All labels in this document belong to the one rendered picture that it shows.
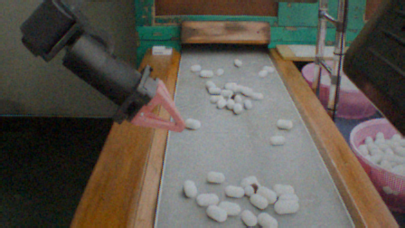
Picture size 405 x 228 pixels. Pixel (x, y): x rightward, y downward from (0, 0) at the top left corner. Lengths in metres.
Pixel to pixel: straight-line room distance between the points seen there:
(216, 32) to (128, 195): 0.85
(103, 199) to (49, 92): 2.00
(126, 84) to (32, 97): 2.10
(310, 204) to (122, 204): 0.30
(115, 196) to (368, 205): 0.39
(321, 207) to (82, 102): 2.05
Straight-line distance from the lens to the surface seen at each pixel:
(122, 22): 2.35
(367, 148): 0.90
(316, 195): 0.71
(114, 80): 0.59
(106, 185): 0.68
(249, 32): 1.40
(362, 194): 0.68
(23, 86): 2.67
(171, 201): 0.68
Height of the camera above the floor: 1.13
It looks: 24 degrees down
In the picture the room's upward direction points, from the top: straight up
